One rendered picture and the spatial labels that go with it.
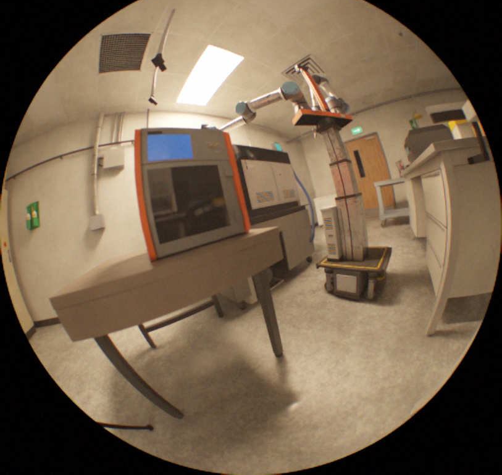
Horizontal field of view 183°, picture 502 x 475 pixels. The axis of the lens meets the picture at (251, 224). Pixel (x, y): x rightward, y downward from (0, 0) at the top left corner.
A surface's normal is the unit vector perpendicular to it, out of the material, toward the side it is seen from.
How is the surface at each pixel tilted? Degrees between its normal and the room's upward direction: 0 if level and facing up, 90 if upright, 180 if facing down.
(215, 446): 0
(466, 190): 90
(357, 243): 90
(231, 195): 90
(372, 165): 90
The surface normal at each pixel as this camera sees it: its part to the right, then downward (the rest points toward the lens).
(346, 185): -0.81, 0.22
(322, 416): -0.22, -0.97
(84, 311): 0.62, -0.09
